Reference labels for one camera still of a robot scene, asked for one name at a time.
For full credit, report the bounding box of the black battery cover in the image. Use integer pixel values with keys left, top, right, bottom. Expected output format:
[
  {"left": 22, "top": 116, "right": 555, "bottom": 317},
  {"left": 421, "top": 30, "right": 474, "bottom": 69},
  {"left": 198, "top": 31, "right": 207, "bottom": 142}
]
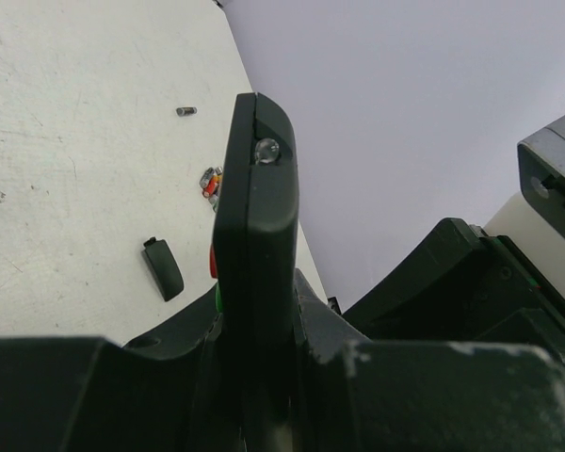
[{"left": 142, "top": 236, "right": 185, "bottom": 302}]

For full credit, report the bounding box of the red battery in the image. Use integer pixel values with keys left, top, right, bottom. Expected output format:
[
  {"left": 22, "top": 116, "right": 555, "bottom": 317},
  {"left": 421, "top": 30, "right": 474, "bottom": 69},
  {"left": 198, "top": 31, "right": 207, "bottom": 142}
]
[{"left": 202, "top": 175, "right": 221, "bottom": 199}]

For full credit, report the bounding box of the black tv remote control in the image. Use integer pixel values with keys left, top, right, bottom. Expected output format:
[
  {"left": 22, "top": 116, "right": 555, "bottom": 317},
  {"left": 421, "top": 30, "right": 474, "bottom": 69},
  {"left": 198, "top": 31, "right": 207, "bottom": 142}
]
[{"left": 212, "top": 92, "right": 299, "bottom": 451}]

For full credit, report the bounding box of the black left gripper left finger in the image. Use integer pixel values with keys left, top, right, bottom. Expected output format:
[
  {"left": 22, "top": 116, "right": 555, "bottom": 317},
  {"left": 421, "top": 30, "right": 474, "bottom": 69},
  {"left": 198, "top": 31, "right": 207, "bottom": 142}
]
[{"left": 0, "top": 316, "right": 226, "bottom": 451}]

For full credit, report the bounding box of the green battery in pile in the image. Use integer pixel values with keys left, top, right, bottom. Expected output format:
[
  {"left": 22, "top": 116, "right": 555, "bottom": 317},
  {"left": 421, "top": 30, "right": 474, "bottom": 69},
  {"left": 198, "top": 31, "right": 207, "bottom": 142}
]
[{"left": 208, "top": 195, "right": 219, "bottom": 212}]

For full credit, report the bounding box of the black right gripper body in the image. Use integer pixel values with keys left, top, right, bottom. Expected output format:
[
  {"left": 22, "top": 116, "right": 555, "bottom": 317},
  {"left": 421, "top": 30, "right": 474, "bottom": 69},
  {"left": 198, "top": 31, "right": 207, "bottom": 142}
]
[{"left": 343, "top": 218, "right": 565, "bottom": 363}]

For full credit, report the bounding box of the black battery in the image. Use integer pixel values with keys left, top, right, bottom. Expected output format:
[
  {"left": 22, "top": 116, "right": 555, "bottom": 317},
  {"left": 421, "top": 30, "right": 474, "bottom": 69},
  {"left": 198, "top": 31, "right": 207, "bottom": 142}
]
[{"left": 175, "top": 106, "right": 197, "bottom": 117}]

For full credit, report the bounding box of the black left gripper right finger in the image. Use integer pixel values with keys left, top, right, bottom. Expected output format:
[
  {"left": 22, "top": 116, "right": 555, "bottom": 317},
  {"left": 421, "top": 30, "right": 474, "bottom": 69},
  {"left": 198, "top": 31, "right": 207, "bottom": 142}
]
[{"left": 294, "top": 273, "right": 565, "bottom": 451}]

